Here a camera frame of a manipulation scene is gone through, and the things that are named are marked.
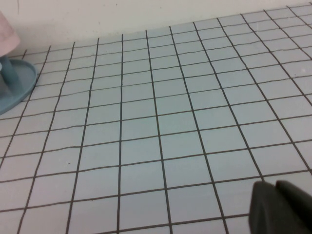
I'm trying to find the blue cup stand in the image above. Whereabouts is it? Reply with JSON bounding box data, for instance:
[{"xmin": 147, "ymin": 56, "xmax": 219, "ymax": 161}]
[{"xmin": 0, "ymin": 55, "xmax": 38, "ymax": 116}]

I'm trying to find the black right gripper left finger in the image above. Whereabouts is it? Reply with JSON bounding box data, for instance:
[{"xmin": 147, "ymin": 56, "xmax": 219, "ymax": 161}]
[{"xmin": 248, "ymin": 181, "xmax": 303, "ymax": 234}]

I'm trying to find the pink plastic cup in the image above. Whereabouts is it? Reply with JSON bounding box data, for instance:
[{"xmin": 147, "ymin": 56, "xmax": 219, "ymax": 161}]
[{"xmin": 0, "ymin": 11, "xmax": 20, "ymax": 58}]

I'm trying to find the grid-patterned tablecloth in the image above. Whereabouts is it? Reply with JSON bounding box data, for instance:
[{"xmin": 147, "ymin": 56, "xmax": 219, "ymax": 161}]
[{"xmin": 0, "ymin": 4, "xmax": 312, "ymax": 234}]

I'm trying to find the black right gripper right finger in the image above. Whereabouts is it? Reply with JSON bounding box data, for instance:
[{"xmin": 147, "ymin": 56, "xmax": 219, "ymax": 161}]
[{"xmin": 275, "ymin": 180, "xmax": 312, "ymax": 234}]

